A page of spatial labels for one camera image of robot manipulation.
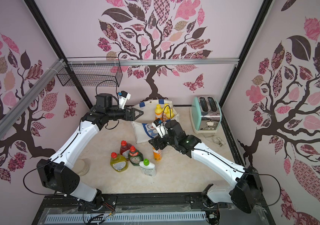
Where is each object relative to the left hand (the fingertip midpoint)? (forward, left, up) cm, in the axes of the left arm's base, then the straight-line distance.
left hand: (137, 114), depth 76 cm
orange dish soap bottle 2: (+9, -18, -9) cm, 22 cm away
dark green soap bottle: (-17, +2, -18) cm, 25 cm away
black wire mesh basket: (+36, +26, +5) cm, 44 cm away
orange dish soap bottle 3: (+12, -11, -11) cm, 20 cm away
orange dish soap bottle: (+12, -15, -9) cm, 22 cm away
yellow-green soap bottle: (-20, +11, -17) cm, 29 cm away
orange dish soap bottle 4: (-15, -10, -20) cm, 27 cm away
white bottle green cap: (-24, -6, -16) cm, 30 cm away
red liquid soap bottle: (-13, +8, -15) cm, 21 cm away
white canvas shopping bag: (-1, -2, -14) cm, 14 cm away
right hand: (-10, -9, -7) cm, 15 cm away
